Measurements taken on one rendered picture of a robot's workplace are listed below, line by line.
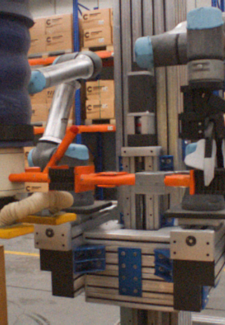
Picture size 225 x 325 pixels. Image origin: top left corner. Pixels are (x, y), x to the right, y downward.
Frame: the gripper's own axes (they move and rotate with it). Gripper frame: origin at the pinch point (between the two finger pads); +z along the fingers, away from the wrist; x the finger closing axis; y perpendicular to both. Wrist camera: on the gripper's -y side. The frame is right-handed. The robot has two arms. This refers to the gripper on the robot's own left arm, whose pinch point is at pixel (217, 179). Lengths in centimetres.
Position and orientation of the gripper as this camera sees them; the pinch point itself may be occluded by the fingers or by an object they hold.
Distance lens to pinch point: 96.9
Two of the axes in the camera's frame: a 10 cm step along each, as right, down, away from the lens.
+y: -8.8, -0.1, 4.8
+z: 0.2, 10.0, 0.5
